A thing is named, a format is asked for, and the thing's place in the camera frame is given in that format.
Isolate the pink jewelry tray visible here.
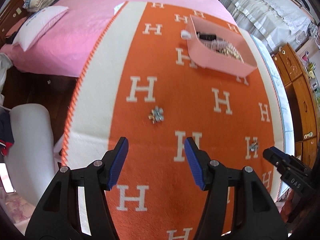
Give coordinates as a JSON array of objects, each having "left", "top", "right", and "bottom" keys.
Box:
[{"left": 181, "top": 15, "right": 258, "bottom": 77}]

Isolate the blue white paper sheet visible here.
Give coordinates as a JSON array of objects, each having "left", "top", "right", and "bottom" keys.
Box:
[{"left": 249, "top": 33, "right": 296, "bottom": 201}]

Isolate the orange H-pattern blanket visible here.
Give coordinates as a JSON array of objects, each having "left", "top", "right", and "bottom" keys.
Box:
[{"left": 63, "top": 2, "right": 280, "bottom": 239}]

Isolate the white chair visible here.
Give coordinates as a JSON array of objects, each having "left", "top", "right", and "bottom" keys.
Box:
[{"left": 4, "top": 103, "right": 57, "bottom": 206}]

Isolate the wooden dresser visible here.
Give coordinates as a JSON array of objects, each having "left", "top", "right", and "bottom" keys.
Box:
[{"left": 272, "top": 44, "right": 319, "bottom": 167}]

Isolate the smartphone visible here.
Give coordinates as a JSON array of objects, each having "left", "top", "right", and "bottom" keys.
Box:
[{"left": 0, "top": 163, "right": 15, "bottom": 193}]

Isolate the pink bed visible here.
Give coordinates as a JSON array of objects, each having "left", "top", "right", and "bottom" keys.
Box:
[{"left": 1, "top": 0, "right": 235, "bottom": 77}]

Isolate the white lace covered furniture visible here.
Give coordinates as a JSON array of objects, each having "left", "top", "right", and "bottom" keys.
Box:
[{"left": 220, "top": 0, "right": 318, "bottom": 54}]

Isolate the grey jacket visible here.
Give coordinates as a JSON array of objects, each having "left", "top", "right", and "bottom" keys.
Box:
[{"left": 0, "top": 53, "right": 13, "bottom": 106}]

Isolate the white pillow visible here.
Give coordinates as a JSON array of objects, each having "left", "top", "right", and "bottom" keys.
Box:
[{"left": 12, "top": 5, "right": 69, "bottom": 51}]

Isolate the folded clothes stack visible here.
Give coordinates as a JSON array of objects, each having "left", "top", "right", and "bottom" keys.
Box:
[{"left": 22, "top": 0, "right": 54, "bottom": 12}]

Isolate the wooden headboard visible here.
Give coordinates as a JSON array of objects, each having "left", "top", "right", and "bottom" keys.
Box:
[{"left": 1, "top": 0, "right": 28, "bottom": 47}]

